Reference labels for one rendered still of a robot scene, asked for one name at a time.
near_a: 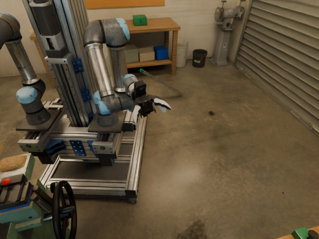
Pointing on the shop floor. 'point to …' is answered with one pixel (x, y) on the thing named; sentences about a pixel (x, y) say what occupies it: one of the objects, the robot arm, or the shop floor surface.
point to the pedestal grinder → (225, 31)
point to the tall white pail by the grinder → (182, 52)
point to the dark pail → (199, 58)
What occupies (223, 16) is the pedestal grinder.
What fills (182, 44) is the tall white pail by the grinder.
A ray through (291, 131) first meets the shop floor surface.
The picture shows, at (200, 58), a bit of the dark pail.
